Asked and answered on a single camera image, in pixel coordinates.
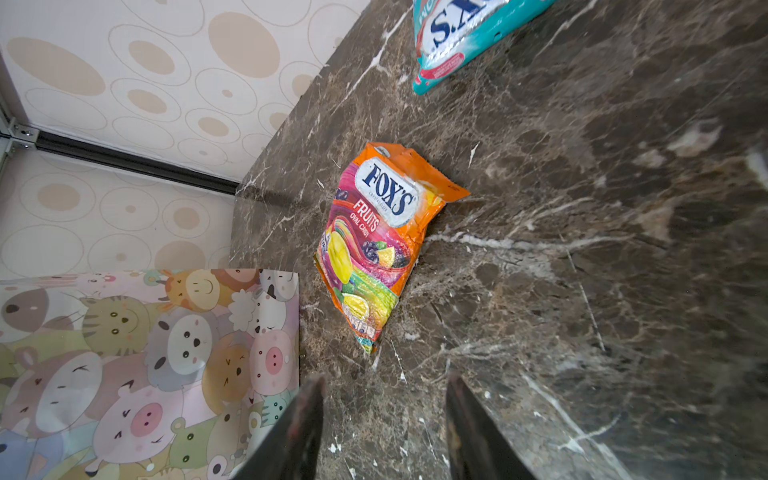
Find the teal Fox's candy packet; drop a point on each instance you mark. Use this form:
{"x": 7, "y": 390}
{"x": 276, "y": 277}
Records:
{"x": 451, "y": 33}

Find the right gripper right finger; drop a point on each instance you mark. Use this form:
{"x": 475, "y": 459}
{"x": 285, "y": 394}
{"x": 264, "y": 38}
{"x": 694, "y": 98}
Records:
{"x": 476, "y": 447}

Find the left black frame post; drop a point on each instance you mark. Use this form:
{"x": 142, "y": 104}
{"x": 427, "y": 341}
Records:
{"x": 17, "y": 137}

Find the orange red Fox's packet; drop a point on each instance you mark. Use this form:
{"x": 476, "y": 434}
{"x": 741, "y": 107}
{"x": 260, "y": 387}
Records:
{"x": 377, "y": 224}

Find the white paper bag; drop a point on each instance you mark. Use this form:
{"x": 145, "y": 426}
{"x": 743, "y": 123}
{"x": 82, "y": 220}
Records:
{"x": 161, "y": 374}

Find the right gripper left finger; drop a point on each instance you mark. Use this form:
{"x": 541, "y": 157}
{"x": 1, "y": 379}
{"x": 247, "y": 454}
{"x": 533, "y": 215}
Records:
{"x": 291, "y": 448}

